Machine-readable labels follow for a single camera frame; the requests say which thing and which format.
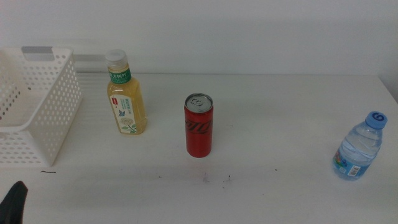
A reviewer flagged red soda can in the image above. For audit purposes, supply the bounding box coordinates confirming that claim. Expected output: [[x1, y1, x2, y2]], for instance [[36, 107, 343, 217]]
[[183, 92, 215, 159]]

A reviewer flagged yellow tea bottle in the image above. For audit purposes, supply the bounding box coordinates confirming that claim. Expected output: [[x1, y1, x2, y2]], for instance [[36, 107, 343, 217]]
[[104, 49, 148, 136]]

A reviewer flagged white perforated plastic basket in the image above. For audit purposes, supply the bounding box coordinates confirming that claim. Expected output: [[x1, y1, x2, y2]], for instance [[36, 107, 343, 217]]
[[0, 46, 84, 168]]

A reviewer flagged clear water bottle blue cap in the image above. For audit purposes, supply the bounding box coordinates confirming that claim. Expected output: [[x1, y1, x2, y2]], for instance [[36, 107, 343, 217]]
[[331, 111, 389, 182]]

